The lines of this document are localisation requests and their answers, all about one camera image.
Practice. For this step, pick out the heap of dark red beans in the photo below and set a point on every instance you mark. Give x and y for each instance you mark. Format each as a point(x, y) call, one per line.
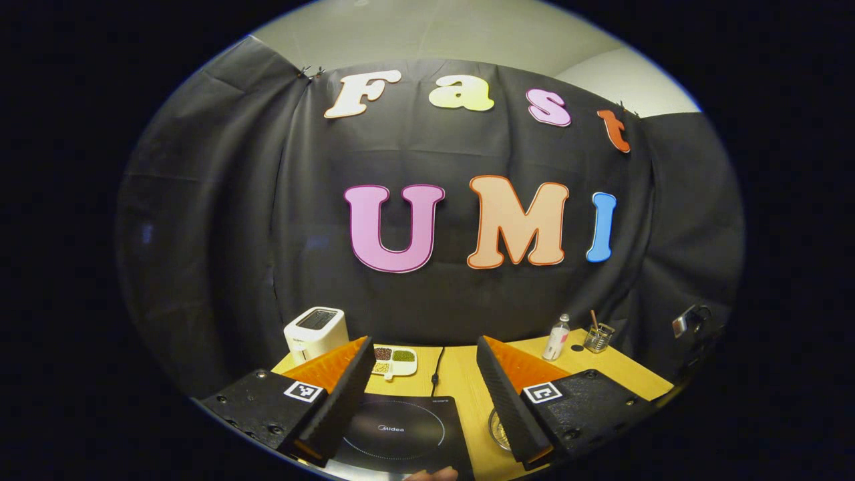
point(383, 353)

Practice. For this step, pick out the black backdrop cloth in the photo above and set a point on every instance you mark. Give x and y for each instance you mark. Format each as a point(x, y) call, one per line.
point(220, 234)

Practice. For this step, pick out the white toaster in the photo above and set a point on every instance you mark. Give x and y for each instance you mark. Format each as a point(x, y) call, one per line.
point(314, 337)

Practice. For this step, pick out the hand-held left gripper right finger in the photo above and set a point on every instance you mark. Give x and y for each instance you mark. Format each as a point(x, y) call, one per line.
point(507, 407)

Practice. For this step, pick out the white divided dish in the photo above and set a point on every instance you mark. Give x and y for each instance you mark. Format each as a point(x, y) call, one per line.
point(395, 364)

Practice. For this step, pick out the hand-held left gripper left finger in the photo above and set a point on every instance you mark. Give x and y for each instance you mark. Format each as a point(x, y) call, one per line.
point(347, 401)

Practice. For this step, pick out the small clear glass holder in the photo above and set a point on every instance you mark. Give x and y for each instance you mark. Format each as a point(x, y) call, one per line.
point(598, 341)

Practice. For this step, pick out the small clear bottle white label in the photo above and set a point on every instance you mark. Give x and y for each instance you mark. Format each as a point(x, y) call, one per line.
point(556, 341)

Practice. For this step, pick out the brown wooden stick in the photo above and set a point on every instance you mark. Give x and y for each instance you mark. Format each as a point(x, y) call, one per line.
point(594, 319)

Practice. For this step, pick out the heap of pale yellow beans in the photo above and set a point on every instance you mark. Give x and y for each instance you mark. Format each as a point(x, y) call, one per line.
point(381, 367)

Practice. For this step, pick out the heap of green mung beans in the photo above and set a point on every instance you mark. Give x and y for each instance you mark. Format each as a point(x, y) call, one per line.
point(403, 355)

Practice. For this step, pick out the black induction cooktop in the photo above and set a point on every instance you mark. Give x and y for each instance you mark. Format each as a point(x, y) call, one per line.
point(401, 431)

